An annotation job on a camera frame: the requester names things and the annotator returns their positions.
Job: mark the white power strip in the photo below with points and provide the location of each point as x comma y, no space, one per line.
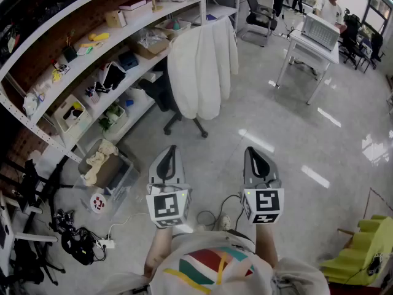
106,244

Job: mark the black swivel chair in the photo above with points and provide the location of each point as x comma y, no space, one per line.
159,94

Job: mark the yellow plush toy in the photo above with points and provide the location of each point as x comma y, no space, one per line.
99,37

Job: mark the white basket with greens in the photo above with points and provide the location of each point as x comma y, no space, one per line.
115,114

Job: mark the black bags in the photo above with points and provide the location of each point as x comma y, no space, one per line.
27,26

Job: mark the stack of pastel flat boxes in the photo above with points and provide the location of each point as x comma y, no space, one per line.
133,4

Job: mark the black office chair with headrest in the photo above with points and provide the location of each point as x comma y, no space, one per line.
353,38

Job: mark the white table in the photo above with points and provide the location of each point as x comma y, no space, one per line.
310,52

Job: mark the black pen holder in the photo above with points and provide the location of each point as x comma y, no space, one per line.
69,54

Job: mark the cup of pens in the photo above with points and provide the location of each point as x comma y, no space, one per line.
92,95

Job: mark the person's left forearm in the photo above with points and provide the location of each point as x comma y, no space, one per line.
158,250

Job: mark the cardboard box with plastic wrap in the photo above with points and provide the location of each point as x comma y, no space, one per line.
152,46

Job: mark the person's white shoe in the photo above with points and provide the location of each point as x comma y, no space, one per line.
224,222

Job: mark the black and white bag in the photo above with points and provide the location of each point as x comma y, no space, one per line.
112,75

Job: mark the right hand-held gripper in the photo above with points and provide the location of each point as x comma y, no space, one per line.
265,203

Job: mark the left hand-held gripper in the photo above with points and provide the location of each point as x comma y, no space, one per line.
167,206

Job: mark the beige wooden box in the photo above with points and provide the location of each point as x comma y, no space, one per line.
115,18

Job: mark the window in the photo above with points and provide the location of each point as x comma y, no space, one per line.
373,2

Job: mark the large white plastic basket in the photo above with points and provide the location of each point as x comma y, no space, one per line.
66,115

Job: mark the clear plastic storage bin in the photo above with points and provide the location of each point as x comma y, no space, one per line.
119,171

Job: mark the white plastic bag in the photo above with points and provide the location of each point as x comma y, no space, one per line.
30,104

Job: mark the yellow and green stationery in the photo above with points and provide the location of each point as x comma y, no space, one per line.
90,48

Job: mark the white tray with toys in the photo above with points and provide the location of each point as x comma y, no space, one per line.
173,26

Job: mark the white perforated appliance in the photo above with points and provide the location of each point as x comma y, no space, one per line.
320,31

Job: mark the black metal stand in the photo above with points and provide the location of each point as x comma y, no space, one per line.
30,183

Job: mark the white colour-printed t-shirt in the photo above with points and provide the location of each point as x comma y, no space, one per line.
215,272

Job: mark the white metal shelving unit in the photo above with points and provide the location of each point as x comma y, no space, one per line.
222,8
92,17

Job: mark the person's right forearm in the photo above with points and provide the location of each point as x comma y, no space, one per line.
266,244

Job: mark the black chair with metal frame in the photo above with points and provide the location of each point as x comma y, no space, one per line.
261,17

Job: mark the dark teal box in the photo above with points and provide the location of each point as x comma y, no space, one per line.
128,61

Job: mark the white clothes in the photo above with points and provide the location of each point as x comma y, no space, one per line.
202,66

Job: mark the round white and red disc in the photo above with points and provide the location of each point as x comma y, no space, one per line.
98,203

